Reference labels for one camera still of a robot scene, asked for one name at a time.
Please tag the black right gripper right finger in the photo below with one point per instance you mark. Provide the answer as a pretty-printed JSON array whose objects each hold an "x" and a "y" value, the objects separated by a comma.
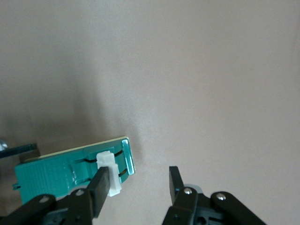
[{"x": 187, "y": 206}]

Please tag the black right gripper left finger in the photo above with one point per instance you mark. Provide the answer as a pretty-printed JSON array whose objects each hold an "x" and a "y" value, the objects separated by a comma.
[{"x": 98, "y": 192}]

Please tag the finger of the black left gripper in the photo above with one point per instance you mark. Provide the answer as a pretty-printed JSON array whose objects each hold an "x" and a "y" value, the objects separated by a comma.
[{"x": 18, "y": 150}]

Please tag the green rail clip part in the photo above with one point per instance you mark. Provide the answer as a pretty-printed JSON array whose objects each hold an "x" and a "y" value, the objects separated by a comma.
[{"x": 47, "y": 175}]

